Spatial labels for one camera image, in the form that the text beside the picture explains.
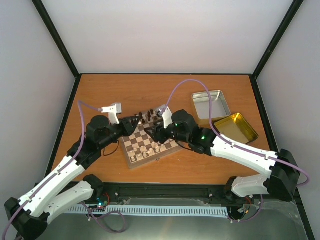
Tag open silver tin box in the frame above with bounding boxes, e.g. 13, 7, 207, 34
191, 90, 231, 125

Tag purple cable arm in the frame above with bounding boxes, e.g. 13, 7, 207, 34
162, 79, 312, 223
4, 100, 126, 238

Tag black frame post right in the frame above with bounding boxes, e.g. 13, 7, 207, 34
252, 0, 306, 78

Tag black frame post left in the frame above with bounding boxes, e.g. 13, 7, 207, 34
31, 0, 82, 78

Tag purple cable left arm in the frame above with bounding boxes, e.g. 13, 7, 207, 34
4, 100, 126, 238

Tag dark chess pieces rows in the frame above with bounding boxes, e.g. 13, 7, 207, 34
135, 109, 158, 125

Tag black frame post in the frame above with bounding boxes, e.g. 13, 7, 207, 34
252, 0, 306, 78
31, 0, 82, 78

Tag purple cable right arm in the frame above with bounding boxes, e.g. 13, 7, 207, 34
162, 79, 312, 223

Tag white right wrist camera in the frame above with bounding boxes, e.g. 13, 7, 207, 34
156, 104, 173, 129

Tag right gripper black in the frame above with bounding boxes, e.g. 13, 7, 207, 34
144, 119, 190, 144

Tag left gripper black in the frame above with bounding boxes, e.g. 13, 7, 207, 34
99, 115, 141, 149

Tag wooden chess board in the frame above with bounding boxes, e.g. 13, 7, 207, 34
119, 106, 182, 169

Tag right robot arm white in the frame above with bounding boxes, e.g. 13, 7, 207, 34
145, 109, 302, 202

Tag blue cable duct strip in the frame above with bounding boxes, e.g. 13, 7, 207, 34
67, 204, 230, 218

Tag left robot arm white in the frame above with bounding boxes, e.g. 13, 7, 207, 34
4, 115, 141, 240

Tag gold tin lid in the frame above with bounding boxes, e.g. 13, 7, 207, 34
214, 112, 259, 144

